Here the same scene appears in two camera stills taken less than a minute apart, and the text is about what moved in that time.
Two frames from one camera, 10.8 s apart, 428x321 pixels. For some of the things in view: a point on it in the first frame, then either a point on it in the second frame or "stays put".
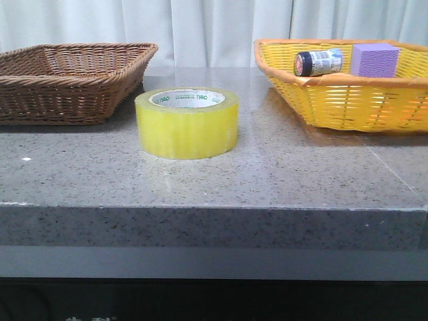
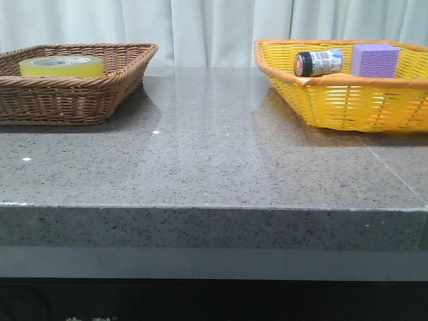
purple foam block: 374,60 stays put
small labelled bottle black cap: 317,62 stays put
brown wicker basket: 69,83 stays put
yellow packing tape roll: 188,123 to 62,66
